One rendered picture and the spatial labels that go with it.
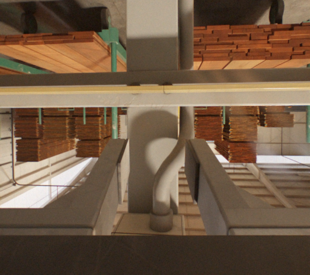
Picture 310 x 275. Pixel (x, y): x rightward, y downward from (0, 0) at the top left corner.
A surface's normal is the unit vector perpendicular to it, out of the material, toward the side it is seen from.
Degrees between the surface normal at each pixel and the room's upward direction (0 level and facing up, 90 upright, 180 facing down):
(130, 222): 180
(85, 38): 90
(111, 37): 90
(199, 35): 90
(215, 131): 90
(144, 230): 180
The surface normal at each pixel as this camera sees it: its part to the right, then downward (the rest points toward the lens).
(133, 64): -0.09, 0.03
